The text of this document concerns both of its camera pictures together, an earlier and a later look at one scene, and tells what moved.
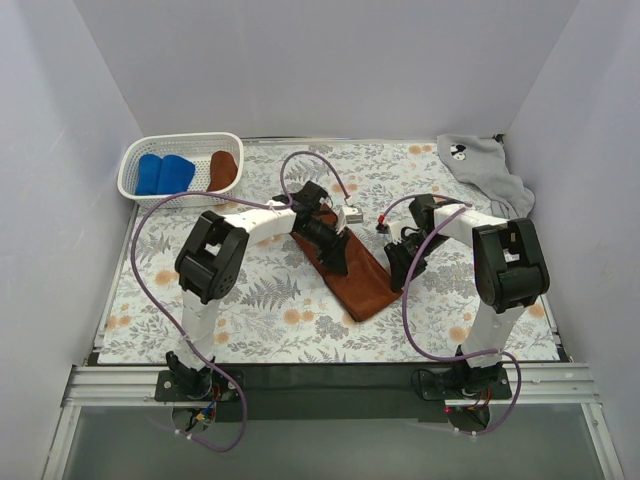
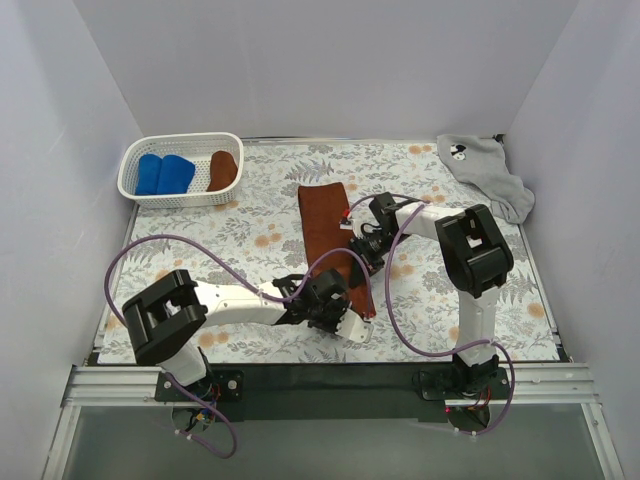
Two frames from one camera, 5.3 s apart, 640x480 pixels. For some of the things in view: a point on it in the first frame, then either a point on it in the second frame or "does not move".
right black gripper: (400, 260) to (366, 255)
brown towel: (223, 170) does not move
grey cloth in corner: (483, 162) does not move
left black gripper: (329, 245) to (327, 314)
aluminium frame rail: (114, 386) does not move
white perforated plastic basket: (199, 148) does not move
